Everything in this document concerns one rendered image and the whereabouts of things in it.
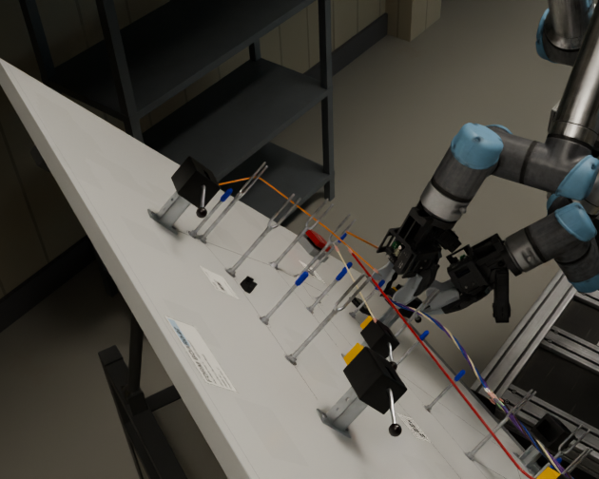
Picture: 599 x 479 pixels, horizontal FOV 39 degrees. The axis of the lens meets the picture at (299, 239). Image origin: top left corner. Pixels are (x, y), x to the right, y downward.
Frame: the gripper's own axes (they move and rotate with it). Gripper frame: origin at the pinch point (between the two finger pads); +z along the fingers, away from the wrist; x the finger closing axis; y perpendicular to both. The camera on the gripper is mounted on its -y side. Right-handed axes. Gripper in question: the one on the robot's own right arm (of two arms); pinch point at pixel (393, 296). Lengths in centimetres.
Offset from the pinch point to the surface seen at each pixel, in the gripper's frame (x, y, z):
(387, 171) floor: -119, -165, 67
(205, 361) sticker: 21, 67, -23
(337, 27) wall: -200, -189, 40
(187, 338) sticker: 18, 67, -23
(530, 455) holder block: 32.6, -15.1, 12.7
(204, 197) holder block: -4, 51, -24
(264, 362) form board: 19, 55, -18
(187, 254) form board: -1, 52, -16
